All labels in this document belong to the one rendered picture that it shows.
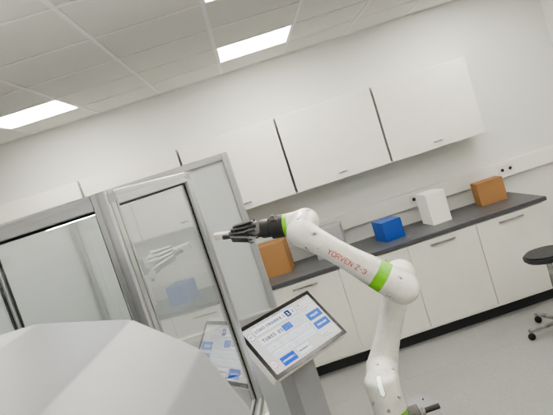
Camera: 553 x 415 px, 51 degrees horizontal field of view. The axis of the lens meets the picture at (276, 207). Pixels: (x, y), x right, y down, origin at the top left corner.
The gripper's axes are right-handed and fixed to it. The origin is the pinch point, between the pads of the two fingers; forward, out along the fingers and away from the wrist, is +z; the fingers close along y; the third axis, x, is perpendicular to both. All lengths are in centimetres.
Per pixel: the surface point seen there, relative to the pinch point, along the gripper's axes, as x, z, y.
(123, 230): -63, -5, 65
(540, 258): 194, -160, -140
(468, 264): 237, -114, -184
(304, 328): 81, -14, -13
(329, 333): 89, -25, -14
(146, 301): -48, -7, 76
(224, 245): 79, 39, -81
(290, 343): 77, -8, -2
